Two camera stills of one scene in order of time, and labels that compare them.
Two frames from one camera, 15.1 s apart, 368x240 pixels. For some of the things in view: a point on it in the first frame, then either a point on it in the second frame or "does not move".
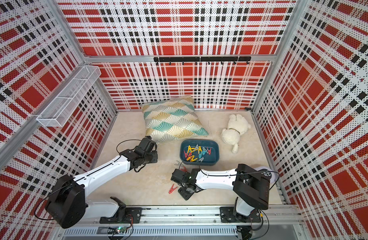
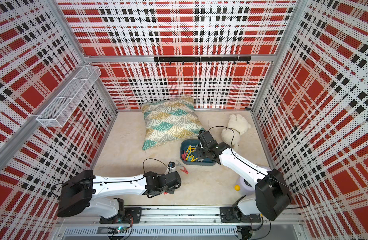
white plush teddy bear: (237, 126) does not move
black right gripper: (185, 196) -> (200, 155)
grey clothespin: (179, 163) does not move
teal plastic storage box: (199, 152) does not move
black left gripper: (154, 157) -> (171, 190)
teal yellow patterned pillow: (172, 119) does not move
